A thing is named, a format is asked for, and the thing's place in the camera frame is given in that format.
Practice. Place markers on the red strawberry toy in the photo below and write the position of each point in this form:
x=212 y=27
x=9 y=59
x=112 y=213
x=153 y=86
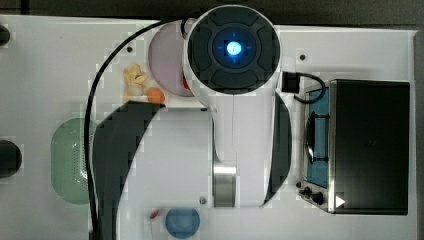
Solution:
x=154 y=214

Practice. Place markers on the black round mount upper left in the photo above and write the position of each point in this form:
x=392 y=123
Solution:
x=4 y=35

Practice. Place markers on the black toaster oven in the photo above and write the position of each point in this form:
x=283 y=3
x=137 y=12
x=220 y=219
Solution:
x=368 y=148

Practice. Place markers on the blue oven door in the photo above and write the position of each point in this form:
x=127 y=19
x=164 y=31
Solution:
x=316 y=145

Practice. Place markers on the green perforated basket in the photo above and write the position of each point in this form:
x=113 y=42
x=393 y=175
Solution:
x=68 y=166

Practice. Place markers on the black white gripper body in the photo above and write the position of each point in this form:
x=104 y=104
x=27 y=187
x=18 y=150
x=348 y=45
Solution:
x=290 y=82

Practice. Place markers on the black round mount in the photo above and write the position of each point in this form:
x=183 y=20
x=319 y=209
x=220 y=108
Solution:
x=4 y=35
x=10 y=158

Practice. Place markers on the orange ball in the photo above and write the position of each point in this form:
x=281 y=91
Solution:
x=155 y=96

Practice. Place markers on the yellow plush toy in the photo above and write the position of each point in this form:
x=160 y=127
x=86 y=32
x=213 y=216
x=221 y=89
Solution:
x=134 y=79

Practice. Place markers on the red ketchup bottle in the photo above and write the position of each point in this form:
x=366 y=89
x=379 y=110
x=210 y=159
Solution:
x=185 y=83

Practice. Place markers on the blue bowl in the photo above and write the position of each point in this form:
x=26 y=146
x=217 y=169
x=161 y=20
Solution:
x=182 y=223

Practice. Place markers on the black round mount lower left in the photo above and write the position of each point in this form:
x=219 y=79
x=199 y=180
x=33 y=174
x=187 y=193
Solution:
x=10 y=158

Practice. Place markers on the grey round plate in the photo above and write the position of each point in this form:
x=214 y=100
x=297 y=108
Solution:
x=165 y=59

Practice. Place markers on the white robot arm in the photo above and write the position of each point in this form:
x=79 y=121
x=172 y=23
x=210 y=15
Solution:
x=232 y=62

